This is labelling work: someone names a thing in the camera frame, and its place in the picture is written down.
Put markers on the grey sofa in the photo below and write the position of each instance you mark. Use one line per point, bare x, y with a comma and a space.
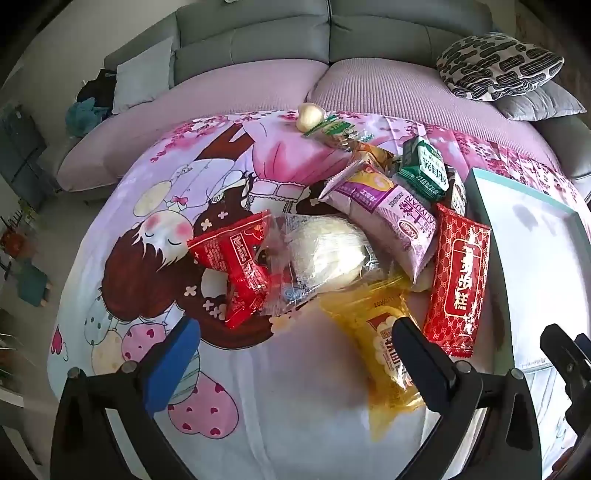
258, 46

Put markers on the white black-lettered snack packet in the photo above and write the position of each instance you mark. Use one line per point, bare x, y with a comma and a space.
456, 196

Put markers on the printed blanket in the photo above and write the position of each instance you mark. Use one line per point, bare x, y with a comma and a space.
286, 415

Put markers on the long red cake packet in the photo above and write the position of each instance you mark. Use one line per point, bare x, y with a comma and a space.
455, 286

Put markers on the clear bread packet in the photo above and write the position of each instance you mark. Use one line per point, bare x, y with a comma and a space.
323, 254

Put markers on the pale grey pillow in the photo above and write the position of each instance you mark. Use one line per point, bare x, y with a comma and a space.
138, 78

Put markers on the red object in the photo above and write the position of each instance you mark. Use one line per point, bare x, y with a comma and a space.
11, 242

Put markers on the pink sofa cover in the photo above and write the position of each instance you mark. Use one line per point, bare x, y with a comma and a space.
184, 101

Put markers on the orange snack packet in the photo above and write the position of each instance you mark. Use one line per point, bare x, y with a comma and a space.
369, 154

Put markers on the small red snack packet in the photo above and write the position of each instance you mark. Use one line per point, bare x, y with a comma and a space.
231, 263

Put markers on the yellow cake packet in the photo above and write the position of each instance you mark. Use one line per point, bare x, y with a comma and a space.
369, 332

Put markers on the grey cabinet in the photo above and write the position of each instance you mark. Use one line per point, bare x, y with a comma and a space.
21, 147

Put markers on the dark clothes pile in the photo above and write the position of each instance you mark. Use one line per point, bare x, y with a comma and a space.
99, 90

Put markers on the black patterned pillow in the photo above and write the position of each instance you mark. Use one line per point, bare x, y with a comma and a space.
498, 64

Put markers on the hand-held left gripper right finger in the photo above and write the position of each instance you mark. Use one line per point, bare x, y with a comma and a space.
415, 346

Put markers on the teal cloth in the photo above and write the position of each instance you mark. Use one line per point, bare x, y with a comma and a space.
83, 117

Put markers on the purple snack packet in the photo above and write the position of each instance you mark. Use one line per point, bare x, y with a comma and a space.
392, 217

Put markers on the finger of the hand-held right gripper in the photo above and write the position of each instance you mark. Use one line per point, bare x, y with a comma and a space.
565, 355

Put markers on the plain grey pillow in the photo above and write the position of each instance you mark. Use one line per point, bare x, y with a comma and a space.
545, 104

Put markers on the green biscuit packet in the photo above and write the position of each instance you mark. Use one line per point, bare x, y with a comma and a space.
422, 170

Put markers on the teal cardboard box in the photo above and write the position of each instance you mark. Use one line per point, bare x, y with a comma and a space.
531, 230

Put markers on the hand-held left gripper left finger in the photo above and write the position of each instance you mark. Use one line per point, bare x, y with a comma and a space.
173, 355

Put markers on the teal stool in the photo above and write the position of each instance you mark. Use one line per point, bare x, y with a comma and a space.
32, 281

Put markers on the green white pastry packet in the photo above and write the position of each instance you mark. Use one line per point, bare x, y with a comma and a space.
332, 129

